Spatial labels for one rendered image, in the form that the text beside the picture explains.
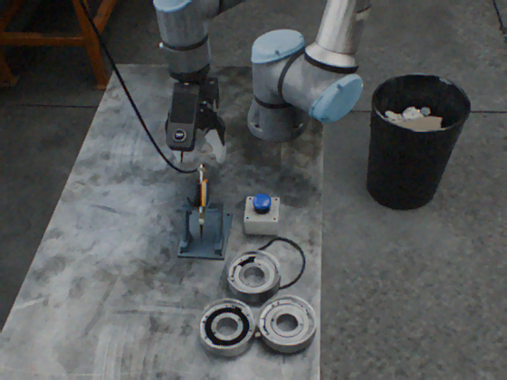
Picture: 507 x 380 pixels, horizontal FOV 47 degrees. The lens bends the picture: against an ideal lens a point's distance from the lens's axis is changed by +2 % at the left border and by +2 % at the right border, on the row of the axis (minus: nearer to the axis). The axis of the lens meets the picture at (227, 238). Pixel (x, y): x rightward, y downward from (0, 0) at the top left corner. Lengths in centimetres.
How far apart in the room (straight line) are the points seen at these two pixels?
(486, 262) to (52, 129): 202
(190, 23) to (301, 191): 52
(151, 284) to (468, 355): 121
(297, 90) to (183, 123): 38
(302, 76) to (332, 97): 8
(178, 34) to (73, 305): 56
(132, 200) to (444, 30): 248
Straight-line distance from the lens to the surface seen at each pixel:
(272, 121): 140
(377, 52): 326
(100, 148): 148
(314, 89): 125
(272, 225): 118
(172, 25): 93
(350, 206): 238
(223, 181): 133
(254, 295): 107
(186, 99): 99
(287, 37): 135
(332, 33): 123
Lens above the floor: 172
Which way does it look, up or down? 50 degrees down
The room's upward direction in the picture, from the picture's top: 6 degrees counter-clockwise
